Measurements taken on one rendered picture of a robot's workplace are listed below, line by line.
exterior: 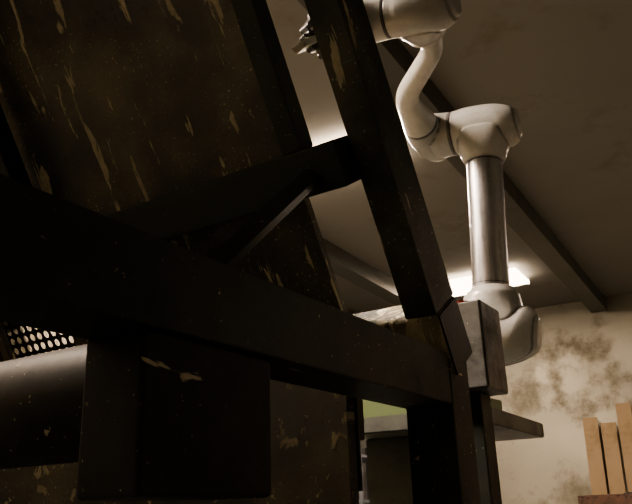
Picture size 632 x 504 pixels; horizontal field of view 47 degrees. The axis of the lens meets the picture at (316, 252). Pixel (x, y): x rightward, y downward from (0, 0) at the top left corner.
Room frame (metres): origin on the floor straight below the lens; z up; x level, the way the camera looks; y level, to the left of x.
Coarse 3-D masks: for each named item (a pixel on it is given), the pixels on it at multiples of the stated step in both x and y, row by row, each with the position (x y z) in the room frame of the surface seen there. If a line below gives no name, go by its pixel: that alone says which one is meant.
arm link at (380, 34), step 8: (368, 0) 1.40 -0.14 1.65; (376, 0) 1.39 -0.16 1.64; (368, 8) 1.39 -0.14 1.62; (376, 8) 1.39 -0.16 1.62; (368, 16) 1.40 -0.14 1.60; (376, 16) 1.40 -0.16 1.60; (376, 24) 1.41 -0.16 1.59; (384, 24) 1.41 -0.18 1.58; (376, 32) 1.42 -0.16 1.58; (384, 32) 1.42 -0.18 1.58; (376, 40) 1.45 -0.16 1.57; (384, 40) 1.46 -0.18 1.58
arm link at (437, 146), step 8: (448, 112) 1.90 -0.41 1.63; (440, 120) 1.88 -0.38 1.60; (448, 120) 1.88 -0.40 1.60; (440, 128) 1.88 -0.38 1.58; (448, 128) 1.88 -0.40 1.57; (432, 136) 1.89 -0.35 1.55; (440, 136) 1.89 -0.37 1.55; (448, 136) 1.89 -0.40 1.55; (416, 144) 1.92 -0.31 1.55; (424, 144) 1.91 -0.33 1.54; (432, 144) 1.91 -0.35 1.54; (440, 144) 1.91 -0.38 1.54; (448, 144) 1.90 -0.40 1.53; (424, 152) 1.96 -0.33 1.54; (432, 152) 1.96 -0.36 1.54; (440, 152) 1.94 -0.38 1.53; (448, 152) 1.93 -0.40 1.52; (432, 160) 2.01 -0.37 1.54; (440, 160) 2.01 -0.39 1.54
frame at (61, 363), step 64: (0, 192) 0.51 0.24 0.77; (0, 256) 0.52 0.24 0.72; (64, 256) 0.56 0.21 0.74; (128, 256) 0.62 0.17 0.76; (192, 256) 0.70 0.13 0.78; (0, 320) 0.62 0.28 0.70; (64, 320) 0.62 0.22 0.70; (128, 320) 0.63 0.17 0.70; (192, 320) 0.70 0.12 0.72; (256, 320) 0.79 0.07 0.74; (320, 320) 0.90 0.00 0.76; (0, 384) 0.82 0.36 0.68; (64, 384) 0.76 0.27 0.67; (128, 384) 0.66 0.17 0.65; (192, 384) 0.71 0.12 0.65; (256, 384) 0.80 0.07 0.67; (320, 384) 1.01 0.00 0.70; (384, 384) 1.05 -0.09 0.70; (448, 384) 1.25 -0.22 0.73; (0, 448) 0.84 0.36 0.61; (64, 448) 0.80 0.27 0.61; (128, 448) 0.66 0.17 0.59; (192, 448) 0.71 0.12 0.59; (256, 448) 0.80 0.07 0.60; (320, 448) 1.20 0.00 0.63; (448, 448) 1.27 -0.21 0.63
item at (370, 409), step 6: (366, 402) 1.92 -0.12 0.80; (372, 402) 1.91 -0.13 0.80; (492, 402) 2.03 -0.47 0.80; (498, 402) 2.08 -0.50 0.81; (366, 408) 1.92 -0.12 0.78; (372, 408) 1.91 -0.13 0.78; (378, 408) 1.90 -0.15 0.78; (384, 408) 1.89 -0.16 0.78; (390, 408) 1.89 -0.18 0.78; (396, 408) 1.88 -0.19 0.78; (402, 408) 1.87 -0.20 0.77; (498, 408) 2.08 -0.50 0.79; (366, 414) 1.92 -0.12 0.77; (372, 414) 1.91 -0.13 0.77; (378, 414) 1.90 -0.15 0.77; (384, 414) 1.89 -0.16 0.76; (390, 414) 1.89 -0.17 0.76; (396, 414) 1.88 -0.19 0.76
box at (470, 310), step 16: (464, 304) 1.44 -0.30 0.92; (480, 304) 1.42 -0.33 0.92; (464, 320) 1.44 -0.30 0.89; (480, 320) 1.42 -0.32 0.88; (496, 320) 1.50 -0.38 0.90; (480, 336) 1.42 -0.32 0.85; (496, 336) 1.49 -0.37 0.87; (480, 352) 1.43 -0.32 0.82; (496, 352) 1.48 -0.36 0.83; (480, 368) 1.43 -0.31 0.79; (496, 368) 1.47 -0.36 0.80; (480, 384) 1.43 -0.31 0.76; (496, 384) 1.46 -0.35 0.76
